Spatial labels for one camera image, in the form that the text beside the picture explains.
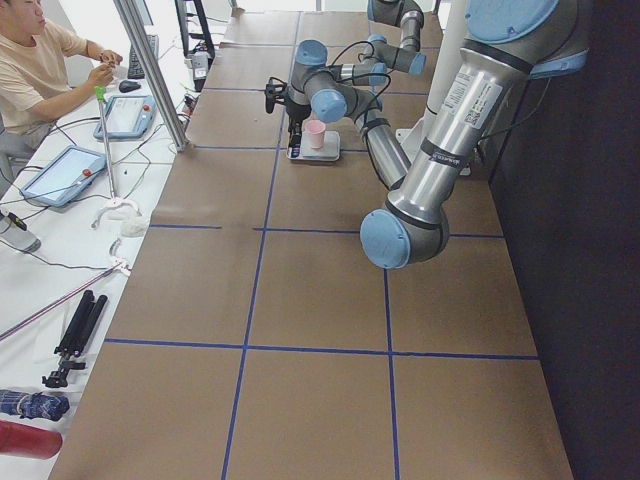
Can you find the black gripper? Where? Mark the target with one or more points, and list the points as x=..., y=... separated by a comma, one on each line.
x=295, y=111

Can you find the pink plastic cup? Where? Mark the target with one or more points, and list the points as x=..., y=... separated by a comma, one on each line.
x=315, y=133

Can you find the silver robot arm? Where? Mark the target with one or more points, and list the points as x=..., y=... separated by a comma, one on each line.
x=400, y=35
x=502, y=44

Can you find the silver digital kitchen scale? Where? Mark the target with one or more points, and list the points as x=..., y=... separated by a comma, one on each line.
x=300, y=148

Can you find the far blue teach pendant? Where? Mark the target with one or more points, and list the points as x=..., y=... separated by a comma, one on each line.
x=128, y=117

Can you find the blue teach pendant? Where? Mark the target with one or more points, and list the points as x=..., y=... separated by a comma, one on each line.
x=128, y=117
x=65, y=177

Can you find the black computer mouse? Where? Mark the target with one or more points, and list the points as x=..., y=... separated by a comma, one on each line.
x=126, y=86

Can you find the green tipped grabber stick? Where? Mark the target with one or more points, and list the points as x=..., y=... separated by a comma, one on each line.
x=115, y=201

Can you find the near blue teach pendant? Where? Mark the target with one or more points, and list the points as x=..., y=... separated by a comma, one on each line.
x=65, y=177

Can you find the person in beige shirt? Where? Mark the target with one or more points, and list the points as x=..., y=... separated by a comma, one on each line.
x=35, y=90

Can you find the black folded tripod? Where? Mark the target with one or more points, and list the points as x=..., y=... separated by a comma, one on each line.
x=75, y=339

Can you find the blue folded umbrella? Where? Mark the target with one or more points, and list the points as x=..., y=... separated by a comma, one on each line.
x=33, y=405

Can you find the red cylinder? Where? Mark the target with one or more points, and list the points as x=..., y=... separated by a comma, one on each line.
x=29, y=442

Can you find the aluminium frame post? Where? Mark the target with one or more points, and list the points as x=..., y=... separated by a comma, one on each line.
x=134, y=28

